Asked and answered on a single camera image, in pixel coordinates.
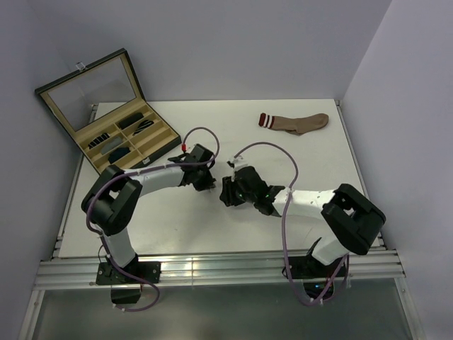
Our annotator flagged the navy blue sock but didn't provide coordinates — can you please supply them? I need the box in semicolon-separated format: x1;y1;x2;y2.
108;147;130;164

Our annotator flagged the grey sock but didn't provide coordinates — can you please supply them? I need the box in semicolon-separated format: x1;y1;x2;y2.
101;136;122;155

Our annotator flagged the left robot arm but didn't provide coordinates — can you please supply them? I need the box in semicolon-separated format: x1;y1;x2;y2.
81;161;215;283

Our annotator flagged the striped rolled sock right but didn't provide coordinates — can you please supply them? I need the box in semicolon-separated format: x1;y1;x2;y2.
133;120;154;136

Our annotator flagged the striped rolled sock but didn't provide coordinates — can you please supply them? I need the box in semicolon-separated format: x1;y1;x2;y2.
88;132;110;149
133;120;154;136

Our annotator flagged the tan sock with red cuff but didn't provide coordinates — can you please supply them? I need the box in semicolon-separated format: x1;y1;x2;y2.
258;113;329;136

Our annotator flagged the black rolled sock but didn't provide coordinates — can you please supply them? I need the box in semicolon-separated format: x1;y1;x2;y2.
117;112;144;130

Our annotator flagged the striped rolled sock left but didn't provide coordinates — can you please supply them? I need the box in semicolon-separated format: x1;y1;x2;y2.
88;132;110;149

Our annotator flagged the black compartment storage box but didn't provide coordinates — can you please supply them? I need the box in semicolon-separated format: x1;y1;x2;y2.
35;49;181;173

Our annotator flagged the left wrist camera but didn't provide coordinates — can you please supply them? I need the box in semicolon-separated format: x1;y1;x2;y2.
183;144;214;165

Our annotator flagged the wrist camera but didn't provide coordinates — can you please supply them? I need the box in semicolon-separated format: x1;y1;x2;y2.
183;144;214;165
227;155;250;172

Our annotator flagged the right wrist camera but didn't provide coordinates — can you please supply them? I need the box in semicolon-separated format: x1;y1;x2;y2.
227;155;250;172

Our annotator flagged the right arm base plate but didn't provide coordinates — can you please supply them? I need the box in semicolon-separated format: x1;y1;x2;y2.
288;256;341;279

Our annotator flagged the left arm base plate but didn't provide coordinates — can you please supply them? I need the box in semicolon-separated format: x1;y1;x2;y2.
96;261;161;285

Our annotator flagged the aluminium frame rail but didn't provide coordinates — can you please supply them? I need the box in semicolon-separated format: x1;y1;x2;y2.
33;249;405;290

